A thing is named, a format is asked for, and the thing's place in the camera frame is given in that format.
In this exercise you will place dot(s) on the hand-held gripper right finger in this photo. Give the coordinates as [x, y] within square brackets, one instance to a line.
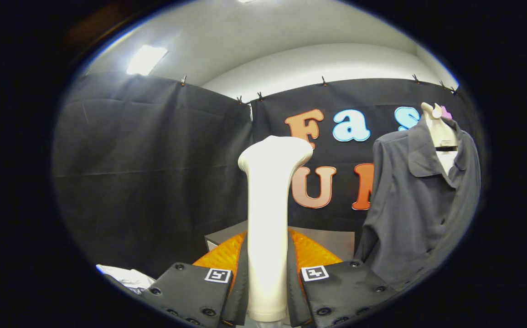
[293, 282]

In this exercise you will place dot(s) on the row of black cloth clips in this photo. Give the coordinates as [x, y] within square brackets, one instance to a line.
[323, 81]

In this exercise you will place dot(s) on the narrow ceiling light panel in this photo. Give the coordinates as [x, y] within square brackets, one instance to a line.
[146, 59]

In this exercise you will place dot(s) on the grey button-up shirt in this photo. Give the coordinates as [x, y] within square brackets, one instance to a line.
[409, 218]

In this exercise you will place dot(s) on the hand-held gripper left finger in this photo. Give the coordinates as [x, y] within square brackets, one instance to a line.
[240, 282]

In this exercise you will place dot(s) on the grey-topped drawer cabinet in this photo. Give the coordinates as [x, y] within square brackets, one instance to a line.
[322, 239]

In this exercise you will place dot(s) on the white garment steamer head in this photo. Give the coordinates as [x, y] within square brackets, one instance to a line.
[268, 218]

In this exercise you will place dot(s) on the white crumpled sheet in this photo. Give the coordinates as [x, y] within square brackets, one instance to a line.
[124, 275]

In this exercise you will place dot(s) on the cream mannequin torso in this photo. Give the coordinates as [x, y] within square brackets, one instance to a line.
[439, 130]

